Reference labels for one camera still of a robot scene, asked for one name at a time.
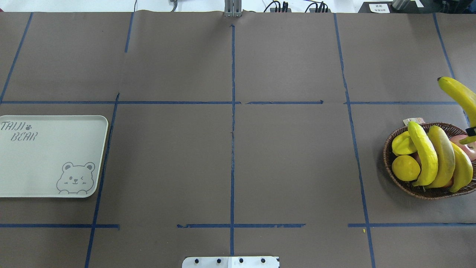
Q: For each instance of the aluminium frame post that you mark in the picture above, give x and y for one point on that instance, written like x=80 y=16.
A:
x=233 y=8

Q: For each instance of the outer yellow banana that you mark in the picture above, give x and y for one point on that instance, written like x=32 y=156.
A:
x=463 y=171

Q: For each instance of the large yellow banana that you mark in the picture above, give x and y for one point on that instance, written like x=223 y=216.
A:
x=445 y=155

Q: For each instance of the yellow lemon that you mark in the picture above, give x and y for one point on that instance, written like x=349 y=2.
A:
x=406 y=168

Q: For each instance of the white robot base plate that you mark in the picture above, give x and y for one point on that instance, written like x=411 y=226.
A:
x=231 y=262

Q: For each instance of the yellow banana with dark tip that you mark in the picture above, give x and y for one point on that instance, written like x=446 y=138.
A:
x=465 y=97

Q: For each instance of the greenish yellow banana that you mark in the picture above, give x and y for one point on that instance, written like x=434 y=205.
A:
x=427 y=154

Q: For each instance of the red apple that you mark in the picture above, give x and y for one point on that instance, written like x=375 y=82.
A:
x=469 y=149

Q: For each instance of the yellow starfruit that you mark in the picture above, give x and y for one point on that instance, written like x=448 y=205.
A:
x=403 y=144

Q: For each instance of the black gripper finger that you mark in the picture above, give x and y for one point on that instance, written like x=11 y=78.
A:
x=471 y=131

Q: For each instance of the brown wicker basket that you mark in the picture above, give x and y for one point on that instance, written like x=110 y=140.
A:
x=419 y=191

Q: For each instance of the white bear-print tray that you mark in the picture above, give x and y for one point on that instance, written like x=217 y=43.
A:
x=51 y=155

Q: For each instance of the paper price tag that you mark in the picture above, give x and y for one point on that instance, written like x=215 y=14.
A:
x=418 y=120

